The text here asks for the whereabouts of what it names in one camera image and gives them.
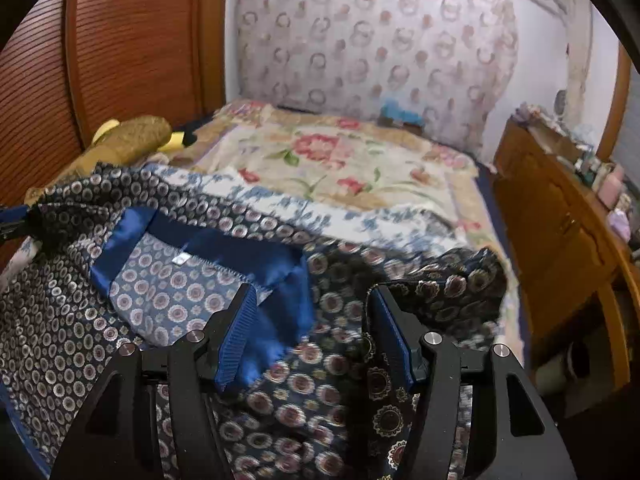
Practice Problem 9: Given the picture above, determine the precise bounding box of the navy patterned silk garment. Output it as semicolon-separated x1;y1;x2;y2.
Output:
1;167;508;479

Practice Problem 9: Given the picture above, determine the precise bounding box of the wooden dresser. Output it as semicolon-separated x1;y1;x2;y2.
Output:
494;120;639;389

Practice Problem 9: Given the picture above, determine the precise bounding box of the pink bottle on dresser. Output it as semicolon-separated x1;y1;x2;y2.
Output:
598;164;624;210

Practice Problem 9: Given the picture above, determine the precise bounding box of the yellow plush toy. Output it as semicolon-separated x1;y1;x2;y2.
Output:
92;119;186;153

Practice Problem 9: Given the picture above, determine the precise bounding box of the floral bed quilt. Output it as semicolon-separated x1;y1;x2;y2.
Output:
0;98;528;361

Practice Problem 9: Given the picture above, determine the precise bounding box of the blue box on bed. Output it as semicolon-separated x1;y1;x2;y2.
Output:
380;100;424;128

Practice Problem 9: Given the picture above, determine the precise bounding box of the wooden louvered wardrobe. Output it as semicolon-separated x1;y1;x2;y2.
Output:
1;0;226;205

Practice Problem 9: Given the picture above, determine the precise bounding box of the patterned fabric headboard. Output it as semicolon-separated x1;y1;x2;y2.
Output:
235;0;518;155

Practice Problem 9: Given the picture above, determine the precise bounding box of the cream lace curtain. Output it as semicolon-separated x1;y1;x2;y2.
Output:
564;0;592;128

